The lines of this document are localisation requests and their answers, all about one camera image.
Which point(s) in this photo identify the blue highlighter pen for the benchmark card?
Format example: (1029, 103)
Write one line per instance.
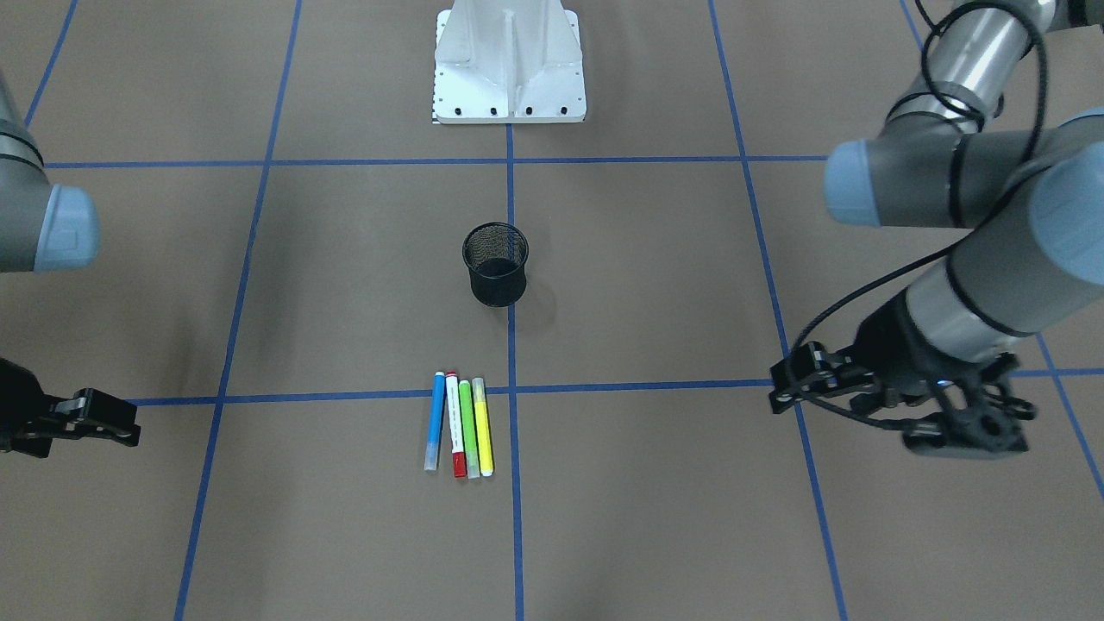
(435, 422)

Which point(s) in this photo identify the yellow highlighter pen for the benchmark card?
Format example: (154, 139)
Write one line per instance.
(482, 428)

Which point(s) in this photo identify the white pedestal base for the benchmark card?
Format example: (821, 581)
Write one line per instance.
(508, 62)

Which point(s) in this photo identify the red marker pen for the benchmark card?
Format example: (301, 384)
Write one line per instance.
(456, 427)

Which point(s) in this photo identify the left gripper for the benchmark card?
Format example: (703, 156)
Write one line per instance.
(888, 345)

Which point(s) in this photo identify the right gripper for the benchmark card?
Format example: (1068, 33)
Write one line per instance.
(19, 405)

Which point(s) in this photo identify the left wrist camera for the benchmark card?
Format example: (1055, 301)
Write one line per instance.
(811, 371)

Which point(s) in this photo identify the black mesh pen cup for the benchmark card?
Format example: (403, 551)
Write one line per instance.
(496, 255)

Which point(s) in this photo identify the green highlighter pen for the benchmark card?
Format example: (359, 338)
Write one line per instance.
(468, 429)

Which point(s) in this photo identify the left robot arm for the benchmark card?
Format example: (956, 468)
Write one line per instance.
(965, 148)

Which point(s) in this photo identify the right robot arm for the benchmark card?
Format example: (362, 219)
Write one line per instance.
(47, 227)

